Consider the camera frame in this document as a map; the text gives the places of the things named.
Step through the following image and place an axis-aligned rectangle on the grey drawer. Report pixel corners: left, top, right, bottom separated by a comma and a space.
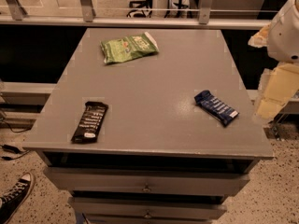
44, 167, 249, 196
68, 197, 226, 219

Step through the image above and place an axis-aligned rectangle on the black office chair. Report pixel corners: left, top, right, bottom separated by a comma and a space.
127, 0, 152, 18

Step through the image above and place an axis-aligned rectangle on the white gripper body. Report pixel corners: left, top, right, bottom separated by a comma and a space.
267, 0, 299, 63

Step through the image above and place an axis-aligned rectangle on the top grey drawer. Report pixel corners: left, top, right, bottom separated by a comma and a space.
44, 167, 249, 196

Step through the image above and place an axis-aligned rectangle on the black canvas sneaker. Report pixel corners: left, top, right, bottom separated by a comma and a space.
0, 173, 35, 224

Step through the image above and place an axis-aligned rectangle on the blue rxbar blueberry bar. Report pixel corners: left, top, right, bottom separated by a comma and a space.
194, 90, 239, 127

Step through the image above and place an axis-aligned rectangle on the black power adapter cable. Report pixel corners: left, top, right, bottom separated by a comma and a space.
0, 143, 31, 161

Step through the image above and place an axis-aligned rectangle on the green jalapeno chip bag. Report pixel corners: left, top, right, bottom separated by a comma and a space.
100, 32, 159, 64

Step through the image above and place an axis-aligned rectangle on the grey drawer cabinet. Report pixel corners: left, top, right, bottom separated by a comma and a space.
24, 28, 273, 224

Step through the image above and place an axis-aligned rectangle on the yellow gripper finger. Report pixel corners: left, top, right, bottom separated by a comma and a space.
248, 24, 270, 48
254, 63, 299, 119

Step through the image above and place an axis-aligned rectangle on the black rxbar chocolate bar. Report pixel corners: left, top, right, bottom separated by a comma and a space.
71, 101, 108, 144

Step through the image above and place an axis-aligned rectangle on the metal railing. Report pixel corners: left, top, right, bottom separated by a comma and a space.
0, 0, 268, 30

